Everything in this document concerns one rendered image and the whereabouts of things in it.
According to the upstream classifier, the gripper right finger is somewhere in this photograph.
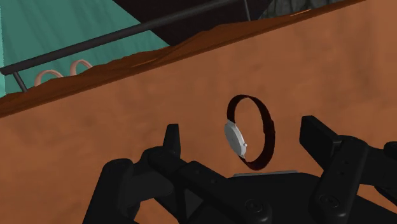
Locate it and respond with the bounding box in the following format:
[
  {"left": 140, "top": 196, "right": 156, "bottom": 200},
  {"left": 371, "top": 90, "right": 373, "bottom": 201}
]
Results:
[{"left": 298, "top": 115, "right": 397, "bottom": 220}]

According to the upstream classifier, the pink ring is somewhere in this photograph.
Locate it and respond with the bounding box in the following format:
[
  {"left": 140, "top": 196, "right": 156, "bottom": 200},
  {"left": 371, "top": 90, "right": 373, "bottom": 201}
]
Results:
[
  {"left": 69, "top": 59, "right": 94, "bottom": 77},
  {"left": 34, "top": 69, "right": 64, "bottom": 87}
]

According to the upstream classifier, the brown wooden table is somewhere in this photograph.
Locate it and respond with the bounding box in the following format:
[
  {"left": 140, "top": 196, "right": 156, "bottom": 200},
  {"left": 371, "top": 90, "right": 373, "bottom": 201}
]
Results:
[{"left": 0, "top": 0, "right": 397, "bottom": 224}]

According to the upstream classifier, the black metal rail frame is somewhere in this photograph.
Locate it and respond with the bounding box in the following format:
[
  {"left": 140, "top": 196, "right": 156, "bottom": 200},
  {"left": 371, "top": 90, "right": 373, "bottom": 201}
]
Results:
[{"left": 0, "top": 0, "right": 253, "bottom": 92}]

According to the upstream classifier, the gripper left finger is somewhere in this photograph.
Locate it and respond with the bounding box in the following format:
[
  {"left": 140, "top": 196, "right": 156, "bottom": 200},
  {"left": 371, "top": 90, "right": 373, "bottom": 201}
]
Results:
[{"left": 81, "top": 123, "right": 273, "bottom": 224}]

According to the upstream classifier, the silver wristwatch with dark red strap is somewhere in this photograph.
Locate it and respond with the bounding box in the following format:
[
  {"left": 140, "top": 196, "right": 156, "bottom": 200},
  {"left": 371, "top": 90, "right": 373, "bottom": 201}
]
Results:
[{"left": 223, "top": 94, "right": 276, "bottom": 171}]

